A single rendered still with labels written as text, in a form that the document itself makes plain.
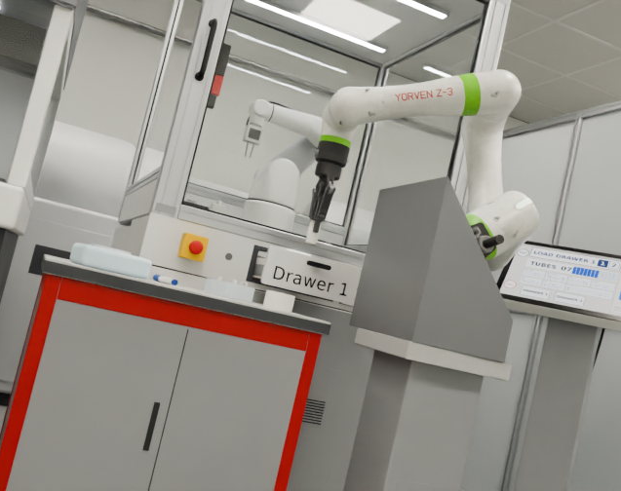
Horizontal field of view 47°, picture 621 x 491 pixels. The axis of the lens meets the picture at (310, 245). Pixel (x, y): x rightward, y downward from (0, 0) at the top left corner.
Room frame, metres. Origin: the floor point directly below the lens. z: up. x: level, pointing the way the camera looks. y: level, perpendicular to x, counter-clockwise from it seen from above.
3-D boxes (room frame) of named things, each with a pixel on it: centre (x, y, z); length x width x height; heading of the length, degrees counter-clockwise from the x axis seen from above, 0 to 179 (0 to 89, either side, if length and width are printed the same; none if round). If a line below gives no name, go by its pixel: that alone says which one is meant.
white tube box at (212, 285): (1.93, 0.19, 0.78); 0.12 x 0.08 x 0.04; 35
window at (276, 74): (2.24, 0.00, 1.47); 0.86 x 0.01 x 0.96; 110
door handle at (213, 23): (2.04, 0.42, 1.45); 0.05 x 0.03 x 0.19; 20
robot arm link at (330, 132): (2.03, 0.00, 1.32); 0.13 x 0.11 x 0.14; 7
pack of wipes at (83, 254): (1.52, 0.40, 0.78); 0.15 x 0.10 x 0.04; 123
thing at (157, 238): (2.67, 0.15, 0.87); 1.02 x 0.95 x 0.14; 110
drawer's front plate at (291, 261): (2.07, -0.02, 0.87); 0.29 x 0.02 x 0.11; 110
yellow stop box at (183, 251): (2.07, 0.33, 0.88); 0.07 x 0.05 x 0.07; 110
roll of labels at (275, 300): (1.70, 0.04, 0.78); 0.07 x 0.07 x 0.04
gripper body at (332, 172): (2.04, 0.00, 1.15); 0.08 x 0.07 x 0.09; 20
